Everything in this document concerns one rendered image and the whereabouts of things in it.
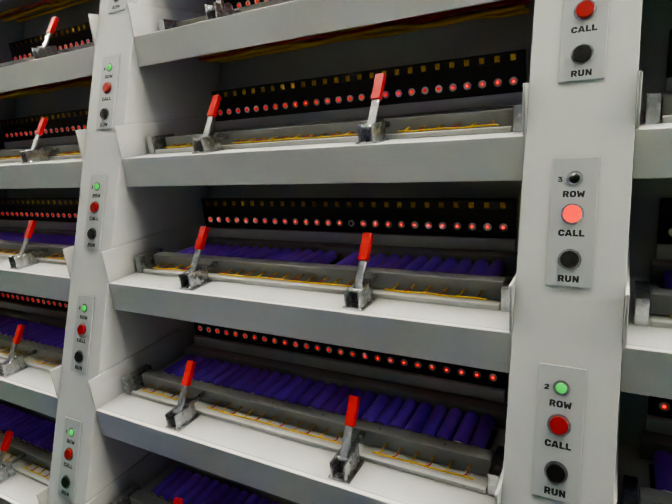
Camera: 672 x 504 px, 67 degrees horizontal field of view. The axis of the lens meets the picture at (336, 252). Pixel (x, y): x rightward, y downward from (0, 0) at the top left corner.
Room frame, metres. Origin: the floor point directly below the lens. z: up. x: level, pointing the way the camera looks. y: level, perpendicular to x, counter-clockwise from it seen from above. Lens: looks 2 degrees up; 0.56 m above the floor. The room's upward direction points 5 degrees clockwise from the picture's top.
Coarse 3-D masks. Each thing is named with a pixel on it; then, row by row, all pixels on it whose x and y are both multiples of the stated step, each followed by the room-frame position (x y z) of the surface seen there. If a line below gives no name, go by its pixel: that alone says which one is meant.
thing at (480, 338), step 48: (144, 240) 0.84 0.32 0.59; (192, 240) 0.94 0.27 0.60; (336, 240) 0.79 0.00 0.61; (384, 240) 0.75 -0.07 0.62; (432, 240) 0.71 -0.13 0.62; (480, 240) 0.68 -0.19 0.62; (144, 288) 0.75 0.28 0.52; (240, 288) 0.70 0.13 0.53; (288, 336) 0.64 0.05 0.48; (336, 336) 0.61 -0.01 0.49; (384, 336) 0.57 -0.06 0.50; (432, 336) 0.54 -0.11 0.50; (480, 336) 0.51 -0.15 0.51
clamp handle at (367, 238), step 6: (366, 234) 0.61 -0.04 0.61; (372, 234) 0.61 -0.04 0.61; (366, 240) 0.61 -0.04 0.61; (372, 240) 0.61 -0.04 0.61; (360, 246) 0.61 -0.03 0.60; (366, 246) 0.60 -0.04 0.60; (360, 252) 0.61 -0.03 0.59; (366, 252) 0.60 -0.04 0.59; (360, 258) 0.60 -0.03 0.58; (366, 258) 0.60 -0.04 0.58; (360, 264) 0.60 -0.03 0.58; (366, 264) 0.60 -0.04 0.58; (360, 270) 0.60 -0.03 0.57; (360, 276) 0.60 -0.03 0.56; (360, 282) 0.60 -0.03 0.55; (354, 288) 0.60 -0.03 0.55; (360, 288) 0.60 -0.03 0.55
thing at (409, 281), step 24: (168, 264) 0.82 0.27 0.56; (240, 264) 0.75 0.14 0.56; (264, 264) 0.72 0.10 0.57; (288, 264) 0.71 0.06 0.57; (312, 264) 0.69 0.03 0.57; (336, 264) 0.68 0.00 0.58; (384, 288) 0.64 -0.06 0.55; (408, 288) 0.62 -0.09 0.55; (432, 288) 0.61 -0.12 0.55; (456, 288) 0.59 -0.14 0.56; (480, 288) 0.58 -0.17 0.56
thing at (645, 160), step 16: (640, 80) 0.44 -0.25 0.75; (640, 96) 0.44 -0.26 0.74; (656, 96) 0.48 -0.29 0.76; (656, 112) 0.48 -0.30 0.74; (640, 128) 0.45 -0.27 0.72; (656, 128) 0.44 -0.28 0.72; (640, 144) 0.45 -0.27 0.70; (656, 144) 0.45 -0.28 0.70; (640, 160) 0.46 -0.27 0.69; (656, 160) 0.45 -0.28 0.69; (640, 176) 0.46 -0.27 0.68; (656, 176) 0.46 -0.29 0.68
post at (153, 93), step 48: (144, 0) 0.80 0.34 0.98; (192, 0) 0.89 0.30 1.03; (96, 48) 0.83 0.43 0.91; (96, 96) 0.83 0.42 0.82; (144, 96) 0.82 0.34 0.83; (192, 96) 0.91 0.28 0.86; (96, 144) 0.82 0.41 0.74; (144, 192) 0.84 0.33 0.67; (192, 192) 0.93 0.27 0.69; (96, 288) 0.80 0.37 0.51; (96, 336) 0.80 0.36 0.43; (144, 336) 0.86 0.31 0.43; (192, 336) 0.96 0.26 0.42; (96, 432) 0.80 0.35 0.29; (96, 480) 0.81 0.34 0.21
